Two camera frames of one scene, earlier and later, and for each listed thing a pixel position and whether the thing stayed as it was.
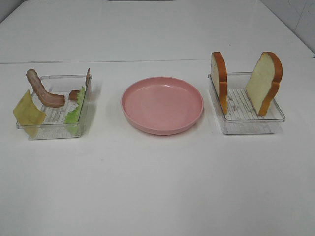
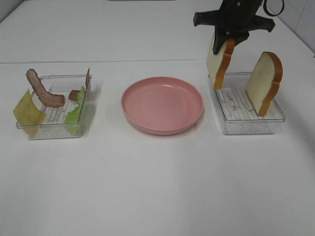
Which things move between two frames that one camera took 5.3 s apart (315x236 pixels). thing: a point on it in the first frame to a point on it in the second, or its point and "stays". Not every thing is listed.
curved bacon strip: (48, 99) stays
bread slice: (219, 78) to (218, 64)
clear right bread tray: (242, 118) stays
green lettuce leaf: (72, 121) stays
